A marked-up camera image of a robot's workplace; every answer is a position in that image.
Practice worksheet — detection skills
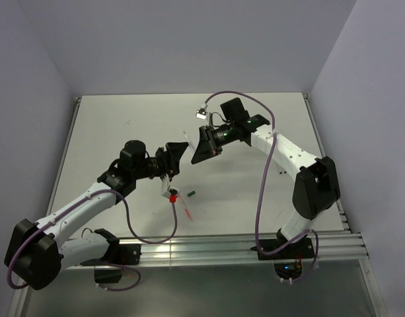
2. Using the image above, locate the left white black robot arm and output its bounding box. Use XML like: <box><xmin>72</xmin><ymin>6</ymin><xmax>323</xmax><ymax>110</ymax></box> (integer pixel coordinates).
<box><xmin>4</xmin><ymin>140</ymin><xmax>188</xmax><ymax>290</ymax></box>

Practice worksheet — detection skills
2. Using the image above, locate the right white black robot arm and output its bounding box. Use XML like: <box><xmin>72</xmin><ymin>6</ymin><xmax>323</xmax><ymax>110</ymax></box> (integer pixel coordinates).
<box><xmin>191</xmin><ymin>98</ymin><xmax>341</xmax><ymax>258</ymax></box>

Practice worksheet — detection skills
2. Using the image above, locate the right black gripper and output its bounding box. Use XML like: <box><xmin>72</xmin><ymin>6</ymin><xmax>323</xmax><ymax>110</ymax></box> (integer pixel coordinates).
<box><xmin>192</xmin><ymin>122</ymin><xmax>237</xmax><ymax>164</ymax></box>

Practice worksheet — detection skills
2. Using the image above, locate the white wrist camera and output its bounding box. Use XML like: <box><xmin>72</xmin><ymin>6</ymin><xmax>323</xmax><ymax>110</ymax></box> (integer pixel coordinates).
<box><xmin>196</xmin><ymin>103</ymin><xmax>211</xmax><ymax>126</ymax></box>
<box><xmin>161</xmin><ymin>175</ymin><xmax>180</xmax><ymax>199</ymax></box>

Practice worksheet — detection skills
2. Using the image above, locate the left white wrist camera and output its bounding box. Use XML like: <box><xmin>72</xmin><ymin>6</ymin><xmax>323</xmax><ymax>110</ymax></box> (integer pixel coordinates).
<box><xmin>161</xmin><ymin>175</ymin><xmax>180</xmax><ymax>199</ymax></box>

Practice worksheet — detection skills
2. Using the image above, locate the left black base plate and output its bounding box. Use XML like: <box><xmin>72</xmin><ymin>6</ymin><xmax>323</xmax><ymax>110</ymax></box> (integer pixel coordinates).
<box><xmin>80</xmin><ymin>244</ymin><xmax>141</xmax><ymax>266</ymax></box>

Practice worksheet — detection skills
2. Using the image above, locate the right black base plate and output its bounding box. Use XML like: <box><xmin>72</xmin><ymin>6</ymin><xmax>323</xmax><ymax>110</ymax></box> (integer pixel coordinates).
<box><xmin>250</xmin><ymin>238</ymin><xmax>314</xmax><ymax>261</ymax></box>

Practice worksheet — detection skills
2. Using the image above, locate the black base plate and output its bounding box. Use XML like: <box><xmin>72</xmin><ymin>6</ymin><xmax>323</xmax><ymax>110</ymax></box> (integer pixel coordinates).
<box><xmin>80</xmin><ymin>244</ymin><xmax>141</xmax><ymax>266</ymax></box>
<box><xmin>250</xmin><ymin>238</ymin><xmax>314</xmax><ymax>261</ymax></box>

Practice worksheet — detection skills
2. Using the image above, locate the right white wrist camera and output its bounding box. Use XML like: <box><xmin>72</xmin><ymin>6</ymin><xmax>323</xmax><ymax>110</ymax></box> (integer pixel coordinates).
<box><xmin>196</xmin><ymin>103</ymin><xmax>211</xmax><ymax>126</ymax></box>

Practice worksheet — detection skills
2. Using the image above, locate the black box under rail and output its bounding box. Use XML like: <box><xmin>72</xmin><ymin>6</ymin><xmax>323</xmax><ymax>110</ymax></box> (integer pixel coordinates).
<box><xmin>94</xmin><ymin>269</ymin><xmax>122</xmax><ymax>285</ymax></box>

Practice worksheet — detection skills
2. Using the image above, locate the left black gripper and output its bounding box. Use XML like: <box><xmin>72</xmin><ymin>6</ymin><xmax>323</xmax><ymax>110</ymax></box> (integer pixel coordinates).
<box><xmin>132</xmin><ymin>141</ymin><xmax>187</xmax><ymax>182</ymax></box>

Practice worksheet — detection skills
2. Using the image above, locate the aluminium rail frame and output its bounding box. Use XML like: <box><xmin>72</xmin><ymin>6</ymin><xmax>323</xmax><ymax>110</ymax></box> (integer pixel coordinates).
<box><xmin>22</xmin><ymin>230</ymin><xmax>370</xmax><ymax>271</ymax></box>

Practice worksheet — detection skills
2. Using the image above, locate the red pen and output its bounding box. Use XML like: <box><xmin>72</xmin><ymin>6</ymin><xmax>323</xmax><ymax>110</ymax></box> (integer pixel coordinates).
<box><xmin>178</xmin><ymin>195</ymin><xmax>193</xmax><ymax>221</ymax></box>

